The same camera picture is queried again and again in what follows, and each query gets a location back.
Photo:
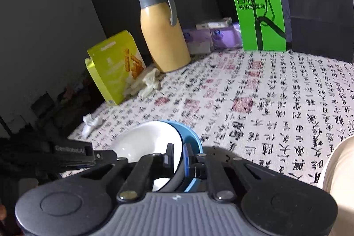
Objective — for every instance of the purple tissue pack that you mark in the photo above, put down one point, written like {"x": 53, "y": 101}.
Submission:
{"x": 205, "y": 41}

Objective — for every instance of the crumpled white tissue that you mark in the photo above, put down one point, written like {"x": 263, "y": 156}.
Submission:
{"x": 90, "y": 124}

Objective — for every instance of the blue bowl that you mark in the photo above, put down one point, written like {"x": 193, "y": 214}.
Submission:
{"x": 178, "y": 183}

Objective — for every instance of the small white box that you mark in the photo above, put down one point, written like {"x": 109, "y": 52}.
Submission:
{"x": 215, "y": 24}

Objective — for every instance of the calligraphy print tablecloth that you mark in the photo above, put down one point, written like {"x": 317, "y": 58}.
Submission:
{"x": 286, "y": 111}

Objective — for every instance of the green paper bag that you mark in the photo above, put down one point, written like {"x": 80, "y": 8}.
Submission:
{"x": 261, "y": 25}

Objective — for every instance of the white bowl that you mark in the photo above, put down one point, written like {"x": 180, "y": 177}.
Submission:
{"x": 147, "y": 138}
{"x": 159, "y": 183}

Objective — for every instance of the person's hand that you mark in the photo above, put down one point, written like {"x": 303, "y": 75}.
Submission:
{"x": 3, "y": 213}

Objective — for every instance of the yellow thermos jug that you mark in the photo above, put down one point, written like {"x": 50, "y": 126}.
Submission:
{"x": 163, "y": 34}

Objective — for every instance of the yellow snack box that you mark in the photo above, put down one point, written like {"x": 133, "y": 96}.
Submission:
{"x": 114, "y": 64}

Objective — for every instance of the black paper bag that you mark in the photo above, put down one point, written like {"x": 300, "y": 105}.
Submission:
{"x": 323, "y": 28}

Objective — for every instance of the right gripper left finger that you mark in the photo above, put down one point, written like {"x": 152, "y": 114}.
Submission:
{"x": 145, "y": 172}

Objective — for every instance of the cream plate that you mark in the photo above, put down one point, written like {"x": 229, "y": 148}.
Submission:
{"x": 338, "y": 182}

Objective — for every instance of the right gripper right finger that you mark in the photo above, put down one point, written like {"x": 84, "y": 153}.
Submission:
{"x": 206, "y": 167}

